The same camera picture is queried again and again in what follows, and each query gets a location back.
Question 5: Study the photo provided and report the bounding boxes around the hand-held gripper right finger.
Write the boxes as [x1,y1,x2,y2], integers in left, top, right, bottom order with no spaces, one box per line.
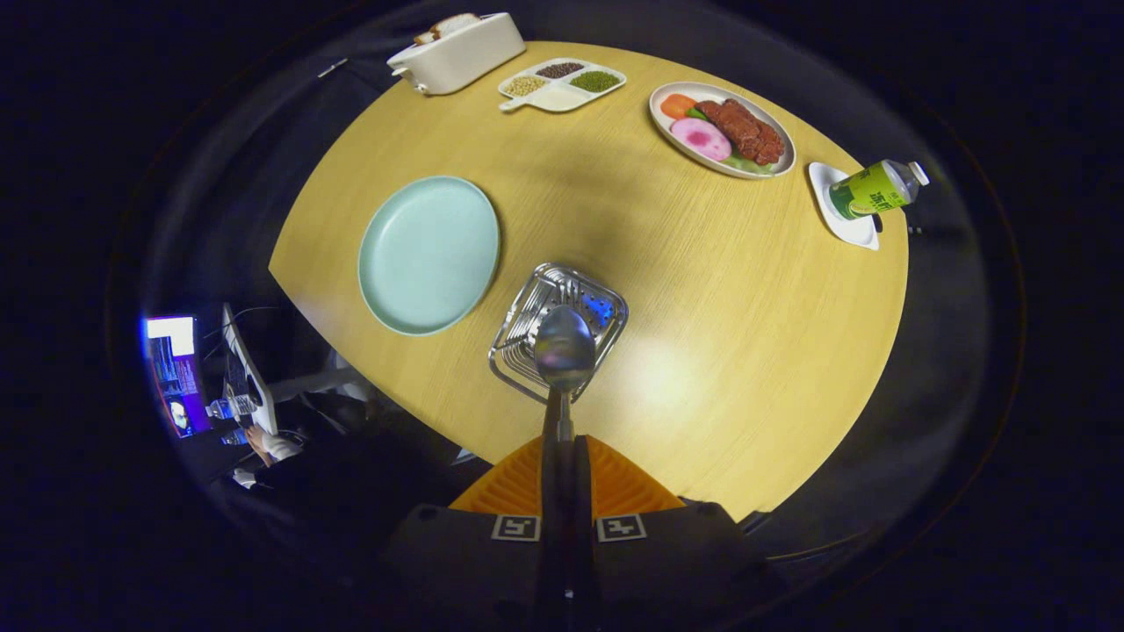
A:
[575,434,787,632]

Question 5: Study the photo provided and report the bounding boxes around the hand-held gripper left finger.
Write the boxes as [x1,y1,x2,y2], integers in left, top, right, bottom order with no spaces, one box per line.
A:
[382,434,563,632]

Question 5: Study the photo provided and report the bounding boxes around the metal spoon brown handle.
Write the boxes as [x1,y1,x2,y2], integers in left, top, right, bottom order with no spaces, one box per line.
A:
[534,305,598,598]

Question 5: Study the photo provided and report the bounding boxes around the perforated metal basket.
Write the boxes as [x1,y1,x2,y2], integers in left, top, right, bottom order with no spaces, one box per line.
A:
[488,262,630,405]

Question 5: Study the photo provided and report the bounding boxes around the clear water bottle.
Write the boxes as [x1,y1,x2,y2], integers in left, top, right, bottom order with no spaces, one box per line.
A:
[206,395,261,421]

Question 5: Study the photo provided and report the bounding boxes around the white laptop screen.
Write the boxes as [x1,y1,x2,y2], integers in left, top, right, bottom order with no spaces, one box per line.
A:
[221,303,279,436]

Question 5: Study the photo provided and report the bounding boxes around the pale green round plate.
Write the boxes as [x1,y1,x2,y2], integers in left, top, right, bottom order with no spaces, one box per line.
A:
[357,176,501,337]

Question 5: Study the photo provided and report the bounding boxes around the lit computer monitor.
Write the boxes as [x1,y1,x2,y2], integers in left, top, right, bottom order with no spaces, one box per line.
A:
[143,315,213,439]

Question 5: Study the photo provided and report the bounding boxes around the white square coaster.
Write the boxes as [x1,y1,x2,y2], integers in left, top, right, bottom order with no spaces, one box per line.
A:
[808,162,880,251]

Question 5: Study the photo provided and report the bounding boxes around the white oval food plate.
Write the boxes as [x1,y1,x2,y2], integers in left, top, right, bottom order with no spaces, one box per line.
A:
[649,82,796,180]

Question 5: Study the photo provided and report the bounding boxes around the green label bottle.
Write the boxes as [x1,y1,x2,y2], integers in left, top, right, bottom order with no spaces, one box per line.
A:
[829,159,930,221]

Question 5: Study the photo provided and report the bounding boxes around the pink radish slice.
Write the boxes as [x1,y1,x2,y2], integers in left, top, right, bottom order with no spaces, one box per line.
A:
[670,118,732,162]

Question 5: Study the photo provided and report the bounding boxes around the brown meat pieces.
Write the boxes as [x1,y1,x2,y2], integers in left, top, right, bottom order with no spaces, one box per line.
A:
[694,98,784,166]

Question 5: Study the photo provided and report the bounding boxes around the white compartment dish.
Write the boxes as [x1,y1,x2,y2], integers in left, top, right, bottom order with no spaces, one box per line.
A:
[498,59,627,113]

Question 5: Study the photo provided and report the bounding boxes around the white toaster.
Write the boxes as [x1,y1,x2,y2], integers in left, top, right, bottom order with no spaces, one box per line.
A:
[387,12,526,96]

